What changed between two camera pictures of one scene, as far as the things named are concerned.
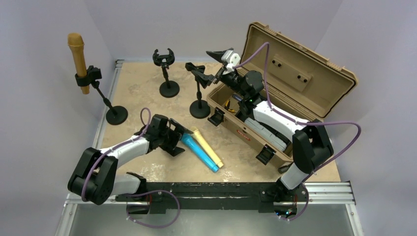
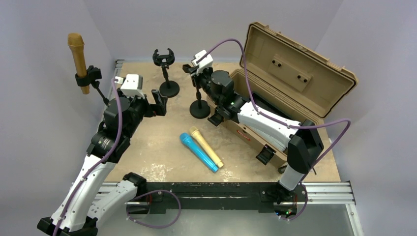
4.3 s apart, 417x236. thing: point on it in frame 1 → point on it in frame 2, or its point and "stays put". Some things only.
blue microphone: x=191 y=142 stays put
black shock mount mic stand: x=169 y=89 stays put
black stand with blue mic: x=199 y=108 stays put
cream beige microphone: x=194 y=130 stays put
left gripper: x=176 y=137 → x=157 y=109
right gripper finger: x=202 y=78 → x=188 y=69
